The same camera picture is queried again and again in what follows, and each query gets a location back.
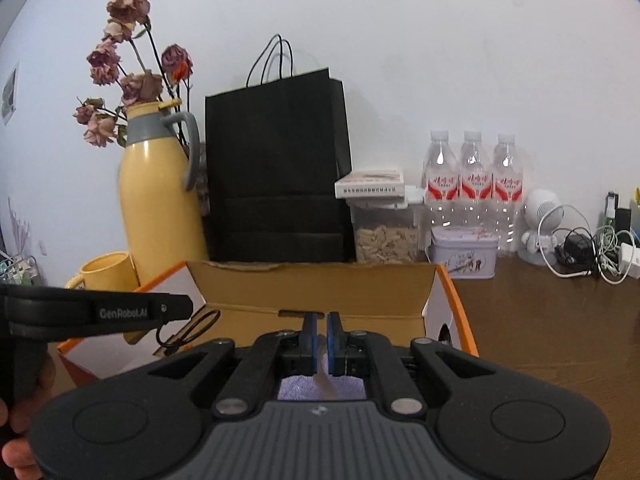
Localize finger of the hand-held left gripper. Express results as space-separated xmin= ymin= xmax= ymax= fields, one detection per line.
xmin=152 ymin=294 xmax=195 ymax=333

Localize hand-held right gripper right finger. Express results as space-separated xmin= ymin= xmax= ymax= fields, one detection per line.
xmin=326 ymin=311 xmax=496 ymax=418

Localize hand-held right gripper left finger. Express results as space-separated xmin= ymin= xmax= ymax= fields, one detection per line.
xmin=147 ymin=312 xmax=321 ymax=418

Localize purple woven pouch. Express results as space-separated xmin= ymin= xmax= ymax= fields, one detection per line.
xmin=276 ymin=352 xmax=372 ymax=403

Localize red cardboard box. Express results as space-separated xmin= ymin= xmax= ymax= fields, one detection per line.
xmin=56 ymin=259 xmax=480 ymax=396

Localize person's left hand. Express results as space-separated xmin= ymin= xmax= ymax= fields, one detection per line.
xmin=0 ymin=352 xmax=57 ymax=480

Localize yellow mug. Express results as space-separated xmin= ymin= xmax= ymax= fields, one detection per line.
xmin=65 ymin=251 xmax=146 ymax=292

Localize clear food container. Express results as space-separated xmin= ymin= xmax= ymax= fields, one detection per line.
xmin=345 ymin=186 xmax=425 ymax=264

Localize yellow thermos jug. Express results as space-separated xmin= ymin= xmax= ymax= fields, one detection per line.
xmin=117 ymin=100 xmax=211 ymax=286

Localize printed tin box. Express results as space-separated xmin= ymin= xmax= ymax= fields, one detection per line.
xmin=430 ymin=225 xmax=499 ymax=280

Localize flat white box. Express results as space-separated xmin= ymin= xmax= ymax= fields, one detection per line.
xmin=334 ymin=169 xmax=406 ymax=200

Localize black paper bag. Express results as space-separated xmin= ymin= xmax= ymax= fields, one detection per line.
xmin=204 ymin=34 xmax=357 ymax=263

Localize clear water bottle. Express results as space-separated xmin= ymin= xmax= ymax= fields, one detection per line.
xmin=422 ymin=130 xmax=462 ymax=228
xmin=492 ymin=133 xmax=525 ymax=257
xmin=459 ymin=130 xmax=496 ymax=228

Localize dried rose bouquet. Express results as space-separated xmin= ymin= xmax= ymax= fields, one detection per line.
xmin=73 ymin=0 xmax=195 ymax=148

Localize black power adapter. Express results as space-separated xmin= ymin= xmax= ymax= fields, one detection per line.
xmin=562 ymin=235 xmax=596 ymax=267

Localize white charger plug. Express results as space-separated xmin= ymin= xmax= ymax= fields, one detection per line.
xmin=619 ymin=242 xmax=640 ymax=280

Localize small dark spray bottle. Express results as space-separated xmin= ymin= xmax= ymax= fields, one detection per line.
xmin=604 ymin=190 xmax=632 ymax=233

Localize wire storage rack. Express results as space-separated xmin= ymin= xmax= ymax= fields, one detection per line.
xmin=0 ymin=250 xmax=41 ymax=286

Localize purple wall decal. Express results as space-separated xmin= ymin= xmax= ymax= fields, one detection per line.
xmin=6 ymin=197 xmax=31 ymax=256

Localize wall picture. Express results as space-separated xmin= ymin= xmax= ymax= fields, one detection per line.
xmin=0 ymin=62 xmax=21 ymax=126

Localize tangle of white cables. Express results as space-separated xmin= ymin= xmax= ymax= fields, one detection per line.
xmin=542 ymin=205 xmax=640 ymax=286

